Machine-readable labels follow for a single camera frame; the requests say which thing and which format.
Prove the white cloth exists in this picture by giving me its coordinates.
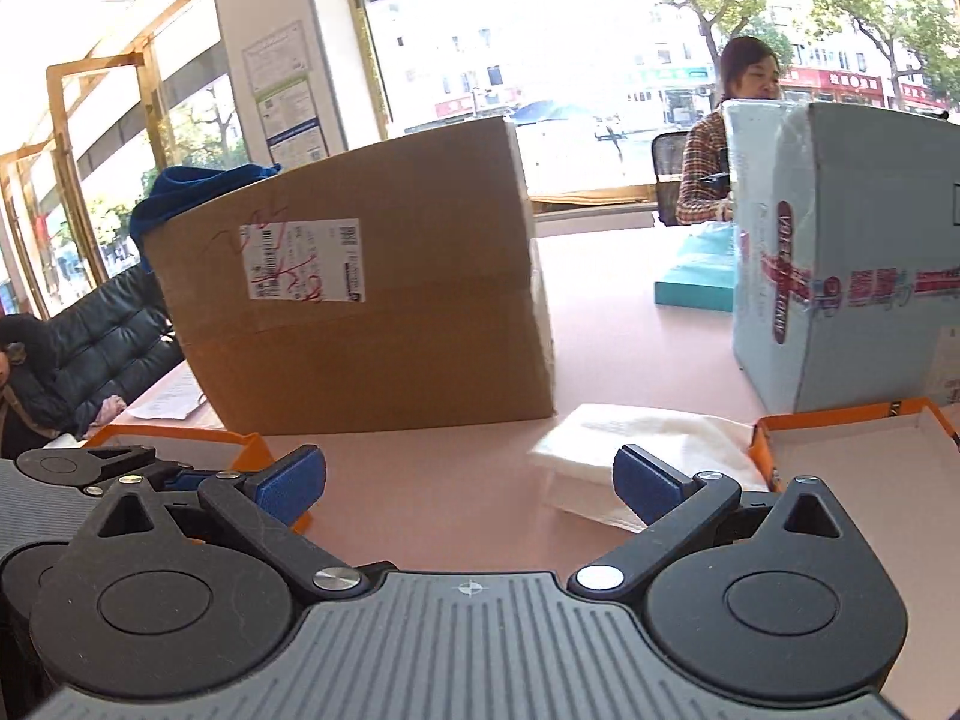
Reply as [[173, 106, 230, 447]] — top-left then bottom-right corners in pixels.
[[529, 403, 770, 533]]

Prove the orange shoe box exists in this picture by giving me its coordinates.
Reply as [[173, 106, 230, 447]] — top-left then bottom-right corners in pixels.
[[83, 422, 313, 535]]

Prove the white paper document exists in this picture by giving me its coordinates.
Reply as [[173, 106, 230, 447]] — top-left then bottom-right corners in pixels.
[[124, 362, 206, 421]]

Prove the black leather sofa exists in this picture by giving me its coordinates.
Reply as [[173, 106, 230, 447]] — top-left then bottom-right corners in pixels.
[[47, 265, 184, 436]]

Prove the person on sofa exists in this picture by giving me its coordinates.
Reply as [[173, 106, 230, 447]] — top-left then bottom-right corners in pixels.
[[2, 314, 127, 460]]

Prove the orange box lid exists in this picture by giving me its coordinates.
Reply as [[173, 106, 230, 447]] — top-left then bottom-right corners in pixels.
[[750, 401, 958, 718]]

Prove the teal flat box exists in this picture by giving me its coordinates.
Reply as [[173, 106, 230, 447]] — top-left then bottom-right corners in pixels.
[[654, 223, 736, 314]]

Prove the large brown cardboard box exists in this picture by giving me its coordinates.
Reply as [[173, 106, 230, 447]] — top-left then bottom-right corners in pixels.
[[145, 119, 555, 436]]

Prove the blue cloth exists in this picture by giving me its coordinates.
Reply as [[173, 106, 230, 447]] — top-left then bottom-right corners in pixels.
[[128, 163, 281, 273]]

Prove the light blue cardboard box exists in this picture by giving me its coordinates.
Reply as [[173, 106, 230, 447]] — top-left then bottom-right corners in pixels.
[[724, 101, 960, 413]]

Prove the black office chair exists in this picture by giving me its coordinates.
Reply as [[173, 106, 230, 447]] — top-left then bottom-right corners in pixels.
[[651, 130, 688, 226]]

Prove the woman in plaid jacket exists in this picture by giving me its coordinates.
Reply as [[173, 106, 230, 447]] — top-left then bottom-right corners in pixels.
[[675, 36, 781, 226]]

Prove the wall poster notice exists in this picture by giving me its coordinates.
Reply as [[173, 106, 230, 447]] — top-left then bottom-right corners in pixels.
[[242, 21, 329, 169]]

